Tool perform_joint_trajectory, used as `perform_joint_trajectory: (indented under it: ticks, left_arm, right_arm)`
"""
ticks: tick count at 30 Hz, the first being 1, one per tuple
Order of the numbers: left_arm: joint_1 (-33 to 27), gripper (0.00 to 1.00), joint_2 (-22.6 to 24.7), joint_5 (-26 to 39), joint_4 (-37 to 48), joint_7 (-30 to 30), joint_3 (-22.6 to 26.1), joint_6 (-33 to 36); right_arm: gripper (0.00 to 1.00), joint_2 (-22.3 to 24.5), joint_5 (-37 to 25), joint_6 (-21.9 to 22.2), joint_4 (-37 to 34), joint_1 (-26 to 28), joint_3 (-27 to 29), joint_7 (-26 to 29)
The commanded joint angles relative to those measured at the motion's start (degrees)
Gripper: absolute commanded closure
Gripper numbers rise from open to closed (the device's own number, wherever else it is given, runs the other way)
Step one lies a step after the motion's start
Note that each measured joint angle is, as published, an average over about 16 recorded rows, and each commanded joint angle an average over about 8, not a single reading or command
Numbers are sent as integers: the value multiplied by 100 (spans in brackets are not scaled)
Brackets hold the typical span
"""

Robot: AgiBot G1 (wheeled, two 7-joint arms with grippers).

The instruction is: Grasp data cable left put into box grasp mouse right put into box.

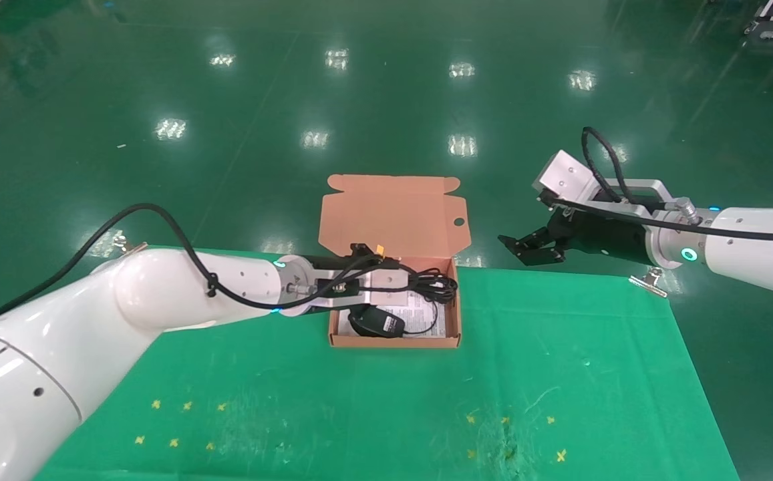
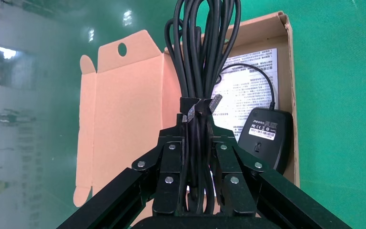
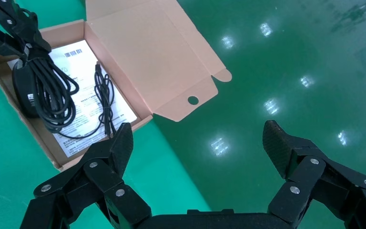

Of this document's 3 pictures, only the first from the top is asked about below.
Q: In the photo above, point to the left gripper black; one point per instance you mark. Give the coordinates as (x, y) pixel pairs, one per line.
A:
(326, 262)

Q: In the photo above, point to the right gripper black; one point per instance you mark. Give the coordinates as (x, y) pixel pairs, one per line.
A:
(606, 237)

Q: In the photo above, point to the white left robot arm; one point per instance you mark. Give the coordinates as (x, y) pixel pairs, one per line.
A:
(59, 347)

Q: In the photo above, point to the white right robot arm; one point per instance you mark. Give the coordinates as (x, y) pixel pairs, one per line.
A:
(760, 257)

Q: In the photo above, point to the open brown cardboard box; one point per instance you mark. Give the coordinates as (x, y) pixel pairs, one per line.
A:
(393, 214)

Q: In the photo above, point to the white printed paper sheet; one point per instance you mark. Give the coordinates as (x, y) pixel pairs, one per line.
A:
(419, 310)

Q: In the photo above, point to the metal cloth clamp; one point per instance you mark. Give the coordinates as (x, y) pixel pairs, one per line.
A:
(650, 282)
(129, 246)

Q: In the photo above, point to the green table cloth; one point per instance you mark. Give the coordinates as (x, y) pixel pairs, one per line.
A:
(560, 374)

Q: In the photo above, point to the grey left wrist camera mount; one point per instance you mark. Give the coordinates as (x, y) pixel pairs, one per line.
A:
(386, 280)

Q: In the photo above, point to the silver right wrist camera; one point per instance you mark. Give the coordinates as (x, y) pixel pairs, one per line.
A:
(563, 177)

